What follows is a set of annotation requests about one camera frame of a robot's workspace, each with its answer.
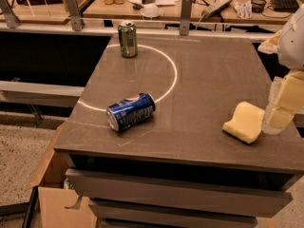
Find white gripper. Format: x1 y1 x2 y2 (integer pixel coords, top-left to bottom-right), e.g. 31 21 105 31
262 70 304 134

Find yellow sponge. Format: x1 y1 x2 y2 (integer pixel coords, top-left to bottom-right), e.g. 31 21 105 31
222 102 265 144

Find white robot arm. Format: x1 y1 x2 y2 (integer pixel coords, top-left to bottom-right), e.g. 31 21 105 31
258 5 304 134

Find blue pepsi can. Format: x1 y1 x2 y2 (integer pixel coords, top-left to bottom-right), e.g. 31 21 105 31
106 93 156 131

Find green soda can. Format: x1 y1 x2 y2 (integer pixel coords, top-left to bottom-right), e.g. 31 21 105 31
118 21 138 58

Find black round container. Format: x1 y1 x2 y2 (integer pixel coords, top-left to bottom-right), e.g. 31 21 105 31
251 0 266 13

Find black keyboard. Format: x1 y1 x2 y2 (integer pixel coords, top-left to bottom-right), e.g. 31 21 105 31
271 0 299 13

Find white printed cup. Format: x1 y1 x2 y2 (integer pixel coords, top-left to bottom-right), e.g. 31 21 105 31
234 2 252 19

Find white power strip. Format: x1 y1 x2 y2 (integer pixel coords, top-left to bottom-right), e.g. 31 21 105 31
201 0 233 20

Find grey drawer cabinet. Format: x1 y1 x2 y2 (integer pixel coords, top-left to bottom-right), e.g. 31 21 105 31
55 35 304 228

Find white bowl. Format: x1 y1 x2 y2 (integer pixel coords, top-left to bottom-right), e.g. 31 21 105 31
140 4 161 19

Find cardboard box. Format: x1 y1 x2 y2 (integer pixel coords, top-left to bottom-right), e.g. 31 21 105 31
26 122 97 228

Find metal railing post right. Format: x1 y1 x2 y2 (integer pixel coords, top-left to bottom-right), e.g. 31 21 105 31
180 0 193 36

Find metal railing post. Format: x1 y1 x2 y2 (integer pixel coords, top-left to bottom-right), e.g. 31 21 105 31
0 0 21 29
180 0 193 36
66 0 84 31

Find metal railing post middle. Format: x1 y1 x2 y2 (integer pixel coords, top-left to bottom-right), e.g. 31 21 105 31
66 0 84 31

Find metal railing post left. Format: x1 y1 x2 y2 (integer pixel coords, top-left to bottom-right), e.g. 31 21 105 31
0 0 21 29

